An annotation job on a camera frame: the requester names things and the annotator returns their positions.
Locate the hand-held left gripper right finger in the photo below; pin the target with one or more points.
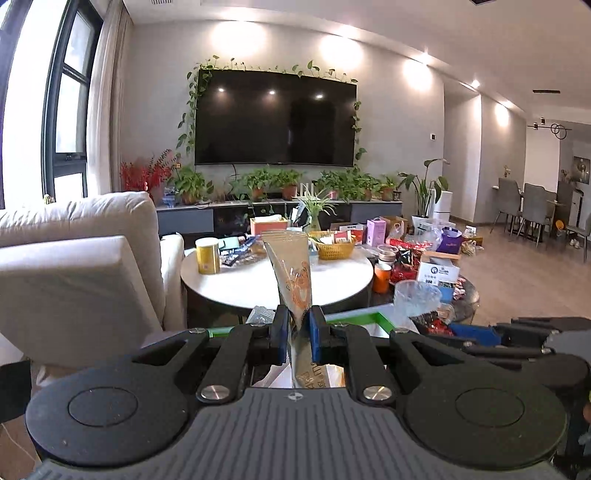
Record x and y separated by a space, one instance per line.
317 334

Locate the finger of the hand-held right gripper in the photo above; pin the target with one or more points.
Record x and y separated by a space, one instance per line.
545 325
475 334

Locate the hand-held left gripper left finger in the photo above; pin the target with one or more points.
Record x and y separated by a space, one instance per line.
280 334

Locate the black and red snack packet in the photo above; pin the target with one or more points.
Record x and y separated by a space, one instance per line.
434 325

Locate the green cardboard box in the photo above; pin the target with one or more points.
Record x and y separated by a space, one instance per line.
374 318

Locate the beige long snack packet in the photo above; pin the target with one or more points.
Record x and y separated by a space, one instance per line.
291 277

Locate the white round table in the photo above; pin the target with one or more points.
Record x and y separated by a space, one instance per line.
231 286

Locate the clear plastic pitcher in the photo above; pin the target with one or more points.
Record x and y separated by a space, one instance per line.
415 297

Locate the white and blue carton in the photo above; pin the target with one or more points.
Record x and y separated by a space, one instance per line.
438 272

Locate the yellow wicker basket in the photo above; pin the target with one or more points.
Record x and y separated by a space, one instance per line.
334 251

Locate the orange cup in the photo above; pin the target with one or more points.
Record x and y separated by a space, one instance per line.
382 279

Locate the purple gift bag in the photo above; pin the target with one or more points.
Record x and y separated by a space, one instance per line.
449 242

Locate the pile of red packets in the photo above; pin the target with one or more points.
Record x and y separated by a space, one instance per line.
406 265

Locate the yellow tin can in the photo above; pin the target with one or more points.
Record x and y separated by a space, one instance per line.
207 256

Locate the orange tissue box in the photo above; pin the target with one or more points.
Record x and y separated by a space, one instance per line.
268 227

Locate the grey dining chair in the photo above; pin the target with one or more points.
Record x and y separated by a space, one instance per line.
505 203
535 207

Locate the pink box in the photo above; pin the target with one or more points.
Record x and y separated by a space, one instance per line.
376 230

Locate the white paper bag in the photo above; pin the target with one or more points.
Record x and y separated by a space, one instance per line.
424 227

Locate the spider plant in glass vase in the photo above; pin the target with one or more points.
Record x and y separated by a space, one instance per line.
314 207

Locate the white air purifier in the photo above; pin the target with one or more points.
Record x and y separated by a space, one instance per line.
444 205

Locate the dark television cabinet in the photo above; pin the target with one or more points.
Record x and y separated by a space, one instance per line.
184 219

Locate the green potted plant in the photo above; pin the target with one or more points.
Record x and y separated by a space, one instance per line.
189 184
332 182
288 182
388 188
256 181
364 182

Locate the tall leafy plant white pot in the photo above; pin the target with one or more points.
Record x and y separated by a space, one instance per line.
422 189

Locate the red berry decoration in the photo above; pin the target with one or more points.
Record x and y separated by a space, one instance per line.
147 177

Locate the beige sofa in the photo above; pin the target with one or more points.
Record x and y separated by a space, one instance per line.
69 277

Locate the green trailing vine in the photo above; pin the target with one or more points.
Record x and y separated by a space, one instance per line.
189 115

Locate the light curtain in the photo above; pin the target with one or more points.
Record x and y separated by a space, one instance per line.
111 92

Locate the black framed window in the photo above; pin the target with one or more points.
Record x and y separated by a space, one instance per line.
69 92

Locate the black wall television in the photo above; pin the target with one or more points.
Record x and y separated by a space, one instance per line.
277 120

